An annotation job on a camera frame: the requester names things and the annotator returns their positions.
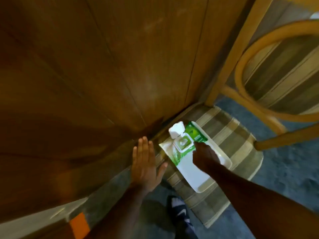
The light wooden chair frame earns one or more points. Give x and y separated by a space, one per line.
239 47

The dark wooden wardrobe panel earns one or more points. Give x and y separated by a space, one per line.
87 72

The person's right hand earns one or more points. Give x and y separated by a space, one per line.
205 158

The person's left forearm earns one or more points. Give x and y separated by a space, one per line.
119 214

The person's left hand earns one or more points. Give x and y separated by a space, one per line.
144 169

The white plastic tray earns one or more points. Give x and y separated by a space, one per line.
192 176

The orange tape patch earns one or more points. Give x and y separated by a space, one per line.
79 226

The person's right forearm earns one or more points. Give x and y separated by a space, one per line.
256 209

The green wet wipes pack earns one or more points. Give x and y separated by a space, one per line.
197 135

